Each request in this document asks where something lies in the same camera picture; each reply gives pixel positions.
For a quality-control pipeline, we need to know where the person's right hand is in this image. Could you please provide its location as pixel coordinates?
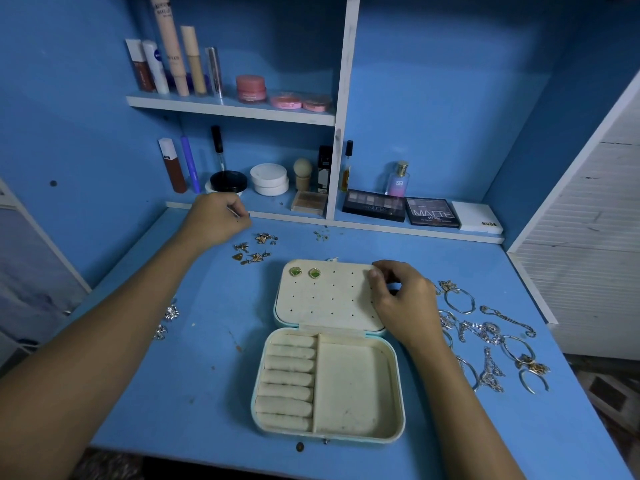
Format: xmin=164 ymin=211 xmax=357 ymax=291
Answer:
xmin=366 ymin=259 xmax=444 ymax=351

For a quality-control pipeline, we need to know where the person's left hand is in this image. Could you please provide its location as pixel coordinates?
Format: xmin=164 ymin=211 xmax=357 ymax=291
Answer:
xmin=175 ymin=191 xmax=253 ymax=251

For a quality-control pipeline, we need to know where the pile of small earrings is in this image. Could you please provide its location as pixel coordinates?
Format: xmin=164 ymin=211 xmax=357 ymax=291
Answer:
xmin=230 ymin=231 xmax=279 ymax=266

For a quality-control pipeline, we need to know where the pile of silver bracelets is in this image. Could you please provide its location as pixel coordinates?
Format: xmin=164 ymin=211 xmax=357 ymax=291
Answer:
xmin=430 ymin=279 xmax=551 ymax=396

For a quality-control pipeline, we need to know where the pile of silver rings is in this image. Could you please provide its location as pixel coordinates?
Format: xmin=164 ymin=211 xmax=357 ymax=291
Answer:
xmin=152 ymin=297 xmax=182 ymax=341

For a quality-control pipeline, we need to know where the cream jewellery box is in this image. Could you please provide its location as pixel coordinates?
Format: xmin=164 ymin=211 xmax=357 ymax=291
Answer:
xmin=250 ymin=257 xmax=407 ymax=444

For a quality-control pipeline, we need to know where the person's left forearm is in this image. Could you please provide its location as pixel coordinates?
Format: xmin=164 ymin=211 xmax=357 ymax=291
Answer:
xmin=0 ymin=235 xmax=216 ymax=480

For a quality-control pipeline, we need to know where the person's right forearm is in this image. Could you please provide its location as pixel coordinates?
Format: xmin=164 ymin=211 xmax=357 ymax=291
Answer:
xmin=410 ymin=333 xmax=526 ymax=480

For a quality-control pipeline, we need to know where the white flat box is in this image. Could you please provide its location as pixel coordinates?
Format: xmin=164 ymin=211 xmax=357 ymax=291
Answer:
xmin=452 ymin=201 xmax=504 ymax=236

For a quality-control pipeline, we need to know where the white bowl black inside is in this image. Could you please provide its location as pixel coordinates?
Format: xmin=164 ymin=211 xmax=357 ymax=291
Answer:
xmin=206 ymin=169 xmax=249 ymax=196

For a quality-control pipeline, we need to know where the blue cosmetic tube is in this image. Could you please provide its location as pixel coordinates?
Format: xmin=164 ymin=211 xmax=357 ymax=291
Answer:
xmin=180 ymin=135 xmax=202 ymax=194

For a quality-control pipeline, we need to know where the brown lipstick tube white cap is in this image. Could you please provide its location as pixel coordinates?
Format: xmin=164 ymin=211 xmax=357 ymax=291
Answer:
xmin=158 ymin=137 xmax=189 ymax=195

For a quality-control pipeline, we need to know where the white round cream jar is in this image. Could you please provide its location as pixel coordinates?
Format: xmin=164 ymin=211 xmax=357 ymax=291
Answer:
xmin=250 ymin=163 xmax=290 ymax=197

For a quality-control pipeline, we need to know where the black makeup brush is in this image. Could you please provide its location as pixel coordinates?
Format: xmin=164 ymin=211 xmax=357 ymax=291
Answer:
xmin=210 ymin=125 xmax=227 ymax=174

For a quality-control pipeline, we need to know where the black lettered eyeshadow palette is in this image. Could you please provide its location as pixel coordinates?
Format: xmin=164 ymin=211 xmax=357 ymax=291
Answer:
xmin=405 ymin=197 xmax=462 ymax=230

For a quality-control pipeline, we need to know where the square brown powder compact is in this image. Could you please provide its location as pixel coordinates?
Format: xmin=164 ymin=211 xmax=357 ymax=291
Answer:
xmin=291 ymin=189 xmax=328 ymax=216

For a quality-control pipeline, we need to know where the beige makeup sponge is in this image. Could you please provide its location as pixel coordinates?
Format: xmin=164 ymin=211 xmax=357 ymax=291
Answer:
xmin=293 ymin=157 xmax=313 ymax=192

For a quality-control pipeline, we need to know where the dark eyeshadow palette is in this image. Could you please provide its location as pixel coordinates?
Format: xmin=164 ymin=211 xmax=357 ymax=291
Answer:
xmin=342 ymin=189 xmax=407 ymax=222

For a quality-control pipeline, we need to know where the black cosmetic bottle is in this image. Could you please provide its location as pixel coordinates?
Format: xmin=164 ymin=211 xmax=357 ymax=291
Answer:
xmin=317 ymin=145 xmax=333 ymax=193

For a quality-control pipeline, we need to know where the small pink perfume bottle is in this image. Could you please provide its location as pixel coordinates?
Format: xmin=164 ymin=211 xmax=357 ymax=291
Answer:
xmin=386 ymin=161 xmax=411 ymax=199

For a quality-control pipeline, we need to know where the pink round jar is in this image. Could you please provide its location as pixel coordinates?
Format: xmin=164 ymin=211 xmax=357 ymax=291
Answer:
xmin=236 ymin=75 xmax=268 ymax=103

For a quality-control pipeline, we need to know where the thin dark cosmetic bottle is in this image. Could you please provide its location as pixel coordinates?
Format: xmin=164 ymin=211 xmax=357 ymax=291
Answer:
xmin=340 ymin=139 xmax=353 ymax=192

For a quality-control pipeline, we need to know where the white tube blue label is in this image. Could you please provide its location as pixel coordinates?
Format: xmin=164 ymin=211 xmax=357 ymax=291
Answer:
xmin=141 ymin=39 xmax=171 ymax=96

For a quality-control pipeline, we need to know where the short beige cosmetic tube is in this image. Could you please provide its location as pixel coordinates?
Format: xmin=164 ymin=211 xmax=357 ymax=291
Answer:
xmin=180 ymin=25 xmax=208 ymax=96

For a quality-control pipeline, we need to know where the tall beige cosmetic tube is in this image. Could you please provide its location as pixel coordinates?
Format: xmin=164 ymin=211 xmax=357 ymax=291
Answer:
xmin=149 ymin=0 xmax=188 ymax=97

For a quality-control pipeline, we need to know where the white framed marbled panel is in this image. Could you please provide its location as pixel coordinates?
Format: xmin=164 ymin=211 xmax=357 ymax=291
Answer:
xmin=0 ymin=177 xmax=91 ymax=366

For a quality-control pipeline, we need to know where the white slatted cabinet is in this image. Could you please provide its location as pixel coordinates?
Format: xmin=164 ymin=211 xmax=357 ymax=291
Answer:
xmin=508 ymin=69 xmax=640 ymax=361

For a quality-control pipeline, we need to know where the white shelf unit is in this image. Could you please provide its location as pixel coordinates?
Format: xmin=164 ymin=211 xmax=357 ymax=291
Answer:
xmin=126 ymin=0 xmax=506 ymax=244

